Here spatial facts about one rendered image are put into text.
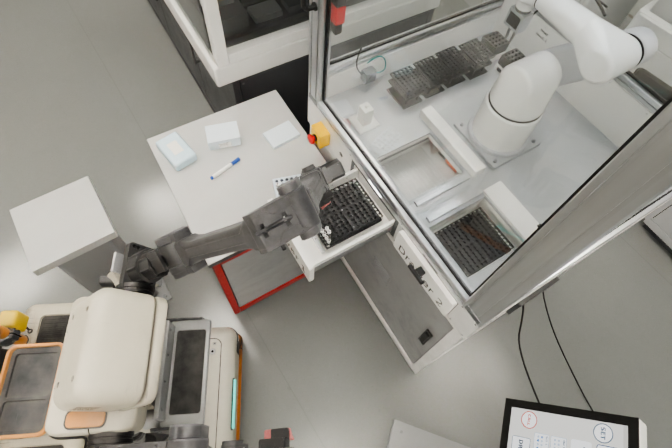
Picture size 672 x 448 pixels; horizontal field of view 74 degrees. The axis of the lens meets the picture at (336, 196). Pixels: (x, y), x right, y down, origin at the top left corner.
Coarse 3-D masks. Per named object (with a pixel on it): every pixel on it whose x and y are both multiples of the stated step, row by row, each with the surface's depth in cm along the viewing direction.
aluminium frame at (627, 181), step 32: (320, 0) 129; (320, 32) 138; (320, 64) 149; (320, 96) 162; (640, 128) 64; (608, 160) 71; (640, 160) 64; (384, 192) 147; (576, 192) 79; (608, 192) 71; (640, 192) 67; (416, 224) 140; (544, 224) 90; (576, 224) 80; (608, 224) 74; (512, 256) 101; (544, 256) 91; (576, 256) 86; (480, 288) 120; (512, 288) 106; (480, 320) 127
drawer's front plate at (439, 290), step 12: (396, 240) 151; (408, 240) 145; (408, 252) 147; (408, 264) 151; (420, 264) 143; (432, 276) 139; (432, 288) 142; (444, 288) 137; (432, 300) 146; (444, 300) 138; (444, 312) 142
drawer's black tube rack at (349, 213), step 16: (336, 192) 156; (352, 192) 156; (320, 208) 152; (336, 208) 153; (352, 208) 153; (368, 208) 157; (336, 224) 153; (352, 224) 150; (368, 224) 153; (336, 240) 147
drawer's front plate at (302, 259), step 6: (294, 240) 142; (288, 246) 152; (294, 246) 143; (300, 246) 141; (294, 252) 147; (300, 252) 140; (300, 258) 142; (306, 258) 140; (300, 264) 147; (306, 264) 139; (312, 264) 139; (306, 270) 142; (312, 270) 139; (306, 276) 147; (312, 276) 144
